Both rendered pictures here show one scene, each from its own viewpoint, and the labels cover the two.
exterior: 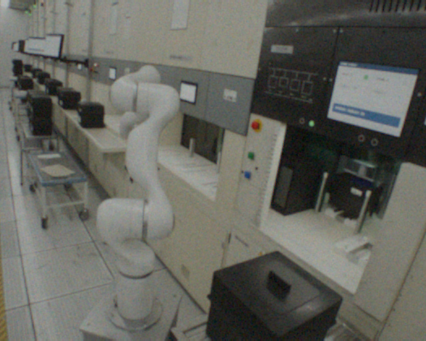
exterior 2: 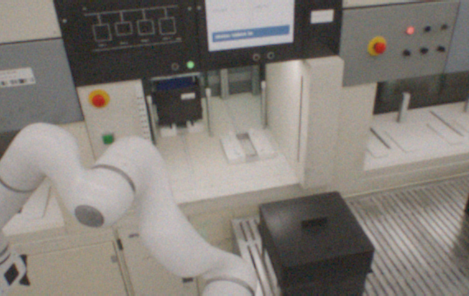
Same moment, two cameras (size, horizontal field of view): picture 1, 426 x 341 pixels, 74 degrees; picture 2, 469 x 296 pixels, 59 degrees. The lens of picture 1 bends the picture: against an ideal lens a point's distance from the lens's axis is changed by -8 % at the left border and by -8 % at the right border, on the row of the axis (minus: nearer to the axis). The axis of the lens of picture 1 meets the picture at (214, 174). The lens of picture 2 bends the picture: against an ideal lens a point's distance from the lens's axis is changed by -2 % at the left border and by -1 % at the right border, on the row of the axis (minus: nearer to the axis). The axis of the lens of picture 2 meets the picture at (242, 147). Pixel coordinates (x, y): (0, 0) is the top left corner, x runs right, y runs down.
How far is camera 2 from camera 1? 96 cm
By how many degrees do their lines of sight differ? 58
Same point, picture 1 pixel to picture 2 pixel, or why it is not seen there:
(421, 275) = (340, 134)
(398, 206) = (317, 99)
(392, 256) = (323, 136)
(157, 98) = (148, 165)
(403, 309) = (336, 164)
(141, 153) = (197, 241)
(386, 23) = not seen: outside the picture
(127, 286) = not seen: outside the picture
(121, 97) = (123, 204)
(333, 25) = not seen: outside the picture
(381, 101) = (267, 15)
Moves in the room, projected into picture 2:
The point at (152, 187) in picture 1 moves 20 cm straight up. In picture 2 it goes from (227, 258) to (222, 187)
